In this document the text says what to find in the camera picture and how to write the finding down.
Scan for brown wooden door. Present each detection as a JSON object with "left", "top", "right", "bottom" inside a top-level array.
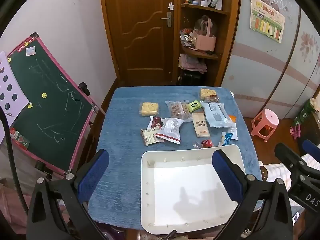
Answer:
[{"left": 99, "top": 0, "right": 179, "bottom": 85}]

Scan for pile of shiny wrappers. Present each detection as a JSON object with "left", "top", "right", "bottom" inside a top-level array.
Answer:
[{"left": 180, "top": 28, "right": 198, "bottom": 48}]

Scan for pink basket with handle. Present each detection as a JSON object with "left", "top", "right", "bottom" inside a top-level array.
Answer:
[{"left": 192, "top": 15, "right": 217, "bottom": 52}]

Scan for blue towel table cover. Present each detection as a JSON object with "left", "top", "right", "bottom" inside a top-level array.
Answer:
[{"left": 89, "top": 86, "right": 263, "bottom": 230}]

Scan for wooden corner shelf unit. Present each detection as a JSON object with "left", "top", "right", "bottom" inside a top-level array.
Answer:
[{"left": 175, "top": 0, "right": 242, "bottom": 87}]

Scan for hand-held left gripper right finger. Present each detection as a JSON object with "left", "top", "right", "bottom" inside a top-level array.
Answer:
[{"left": 212, "top": 149, "right": 293, "bottom": 240}]

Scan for white beige label snack packet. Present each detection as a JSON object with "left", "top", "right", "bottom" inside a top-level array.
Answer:
[{"left": 140, "top": 128, "right": 163, "bottom": 147}]

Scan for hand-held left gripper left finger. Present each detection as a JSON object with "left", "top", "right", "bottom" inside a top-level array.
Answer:
[{"left": 26, "top": 149, "right": 110, "bottom": 240}]

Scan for green box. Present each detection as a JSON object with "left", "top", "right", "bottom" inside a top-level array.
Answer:
[{"left": 292, "top": 99, "right": 317, "bottom": 127}]

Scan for yellow cracker packet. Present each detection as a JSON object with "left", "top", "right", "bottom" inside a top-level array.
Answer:
[
  {"left": 199, "top": 88, "right": 217, "bottom": 100},
  {"left": 139, "top": 102, "right": 160, "bottom": 117}
]

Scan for small green snack packet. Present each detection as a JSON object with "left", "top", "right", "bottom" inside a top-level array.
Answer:
[{"left": 186, "top": 100, "right": 202, "bottom": 113}]

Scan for folded pink clothes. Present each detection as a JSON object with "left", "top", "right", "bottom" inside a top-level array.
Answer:
[{"left": 178, "top": 54, "right": 208, "bottom": 73}]

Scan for beige long snack packet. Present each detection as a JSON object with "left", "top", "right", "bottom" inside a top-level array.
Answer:
[{"left": 192, "top": 112, "right": 208, "bottom": 138}]

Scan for black bag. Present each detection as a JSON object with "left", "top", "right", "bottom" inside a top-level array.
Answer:
[{"left": 177, "top": 69, "right": 207, "bottom": 86}]

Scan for brown wooden cabinet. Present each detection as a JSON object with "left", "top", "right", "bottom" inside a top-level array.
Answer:
[{"left": 297, "top": 100, "right": 320, "bottom": 145}]

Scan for light blue snack packet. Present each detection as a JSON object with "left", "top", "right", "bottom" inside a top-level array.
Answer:
[{"left": 201, "top": 102, "right": 234, "bottom": 128}]

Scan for white plastic tray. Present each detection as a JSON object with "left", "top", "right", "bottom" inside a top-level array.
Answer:
[{"left": 141, "top": 144, "right": 247, "bottom": 235}]

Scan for clear brown biscuit packet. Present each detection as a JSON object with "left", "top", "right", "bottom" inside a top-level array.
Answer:
[{"left": 165, "top": 100, "right": 193, "bottom": 120}]

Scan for metal door handle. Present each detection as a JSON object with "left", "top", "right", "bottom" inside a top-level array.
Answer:
[{"left": 160, "top": 12, "right": 173, "bottom": 27}]

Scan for floral sliding wardrobe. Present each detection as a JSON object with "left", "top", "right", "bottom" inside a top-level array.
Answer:
[{"left": 220, "top": 0, "right": 320, "bottom": 120}]

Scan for colourful wall poster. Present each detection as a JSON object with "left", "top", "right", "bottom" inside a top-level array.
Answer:
[{"left": 249, "top": 0, "right": 286, "bottom": 43}]

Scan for small red snack packet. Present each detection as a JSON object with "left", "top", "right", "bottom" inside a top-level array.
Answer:
[{"left": 193, "top": 139, "right": 214, "bottom": 148}]

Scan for red and white snack packet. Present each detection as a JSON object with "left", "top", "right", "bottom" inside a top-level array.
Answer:
[{"left": 146, "top": 116, "right": 163, "bottom": 132}]

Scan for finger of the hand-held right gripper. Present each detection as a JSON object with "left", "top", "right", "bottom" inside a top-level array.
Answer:
[
  {"left": 274, "top": 143, "right": 308, "bottom": 172},
  {"left": 302, "top": 139, "right": 320, "bottom": 162}
]

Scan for pink toy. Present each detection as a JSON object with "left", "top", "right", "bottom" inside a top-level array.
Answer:
[{"left": 290, "top": 124, "right": 302, "bottom": 138}]

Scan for pink plastic stool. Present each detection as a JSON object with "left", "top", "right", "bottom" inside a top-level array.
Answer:
[{"left": 251, "top": 108, "right": 280, "bottom": 140}]

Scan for pink framed green chalkboard easel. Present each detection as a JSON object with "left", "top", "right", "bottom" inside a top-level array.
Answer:
[{"left": 6, "top": 32, "right": 107, "bottom": 177}]

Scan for white perforated board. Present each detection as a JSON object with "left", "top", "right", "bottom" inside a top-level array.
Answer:
[{"left": 0, "top": 51, "right": 30, "bottom": 120}]

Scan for white red-striped snack packet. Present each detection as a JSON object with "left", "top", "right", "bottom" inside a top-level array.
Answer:
[{"left": 155, "top": 117, "right": 184, "bottom": 145}]

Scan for small blue white snack packet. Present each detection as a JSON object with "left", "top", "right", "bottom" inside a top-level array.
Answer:
[{"left": 218, "top": 132, "right": 234, "bottom": 147}]

